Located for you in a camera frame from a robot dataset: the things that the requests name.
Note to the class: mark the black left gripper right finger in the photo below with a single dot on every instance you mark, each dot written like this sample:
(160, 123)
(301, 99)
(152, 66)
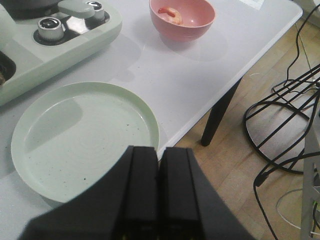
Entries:
(190, 208)

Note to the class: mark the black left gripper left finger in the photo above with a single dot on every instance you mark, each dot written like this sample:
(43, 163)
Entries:
(122, 205)

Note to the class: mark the pink plastic bowl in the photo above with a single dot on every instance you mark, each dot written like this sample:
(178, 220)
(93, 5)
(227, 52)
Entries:
(197, 17)

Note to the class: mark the orange cooked shrimp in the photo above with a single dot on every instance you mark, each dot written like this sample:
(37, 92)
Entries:
(170, 15)

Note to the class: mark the mint green breakfast maker base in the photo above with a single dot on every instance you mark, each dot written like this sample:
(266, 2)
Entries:
(26, 60)

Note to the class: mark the mint green round plate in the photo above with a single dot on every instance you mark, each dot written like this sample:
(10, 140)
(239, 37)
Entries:
(70, 137)

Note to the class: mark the black table leg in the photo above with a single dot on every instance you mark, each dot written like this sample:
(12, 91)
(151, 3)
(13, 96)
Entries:
(216, 114)

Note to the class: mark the left silver control knob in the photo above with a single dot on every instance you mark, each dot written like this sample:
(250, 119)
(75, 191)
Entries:
(50, 29)

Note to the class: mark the silver control knob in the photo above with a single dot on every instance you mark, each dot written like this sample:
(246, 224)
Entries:
(99, 12)
(50, 29)

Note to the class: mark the right silver control knob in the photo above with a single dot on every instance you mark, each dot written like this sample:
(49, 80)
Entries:
(99, 12)

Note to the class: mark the black round frying pan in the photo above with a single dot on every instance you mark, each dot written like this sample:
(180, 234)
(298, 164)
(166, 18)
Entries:
(30, 9)

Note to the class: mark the black wire frame stand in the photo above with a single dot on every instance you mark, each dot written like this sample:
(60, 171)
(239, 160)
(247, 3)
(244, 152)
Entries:
(276, 126)

